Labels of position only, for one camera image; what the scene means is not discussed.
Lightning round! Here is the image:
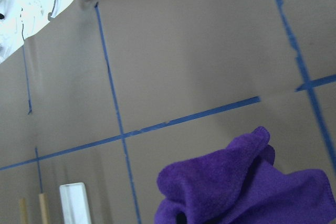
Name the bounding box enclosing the purple towel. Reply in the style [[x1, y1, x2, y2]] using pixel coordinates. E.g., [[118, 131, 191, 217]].
[[154, 127, 335, 223]]

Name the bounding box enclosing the white towel rack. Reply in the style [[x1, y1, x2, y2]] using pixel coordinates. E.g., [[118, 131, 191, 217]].
[[18, 182, 92, 224]]

